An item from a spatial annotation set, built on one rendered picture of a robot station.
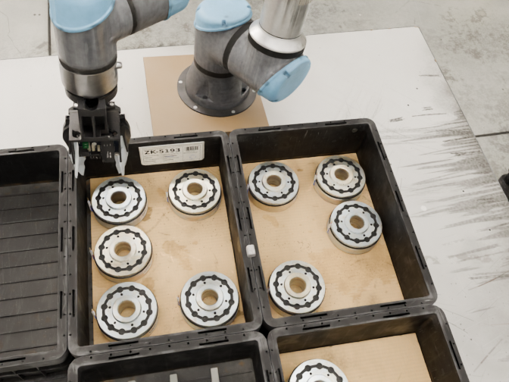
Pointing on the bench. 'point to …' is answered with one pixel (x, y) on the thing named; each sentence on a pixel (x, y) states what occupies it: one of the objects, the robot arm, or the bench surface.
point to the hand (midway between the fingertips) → (100, 164)
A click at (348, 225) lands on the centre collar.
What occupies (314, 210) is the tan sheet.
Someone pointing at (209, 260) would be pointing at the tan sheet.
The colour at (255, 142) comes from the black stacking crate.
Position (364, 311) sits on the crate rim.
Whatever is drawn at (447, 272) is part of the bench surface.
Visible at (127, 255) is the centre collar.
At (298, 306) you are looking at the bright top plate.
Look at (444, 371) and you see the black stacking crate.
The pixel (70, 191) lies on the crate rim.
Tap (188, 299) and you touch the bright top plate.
